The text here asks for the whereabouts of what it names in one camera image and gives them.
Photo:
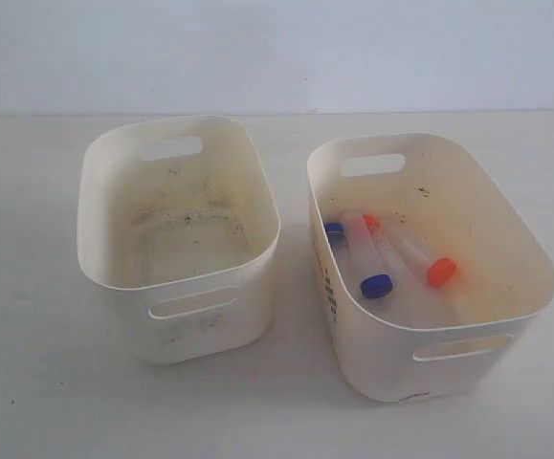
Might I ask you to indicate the blue-capped tube at wall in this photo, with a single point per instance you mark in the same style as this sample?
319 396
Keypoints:
335 235

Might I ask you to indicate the cream plastic bin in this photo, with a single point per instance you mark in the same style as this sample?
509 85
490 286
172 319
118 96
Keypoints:
177 231
419 342

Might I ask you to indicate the blue-capped tube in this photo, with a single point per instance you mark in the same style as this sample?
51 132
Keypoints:
335 235
374 280

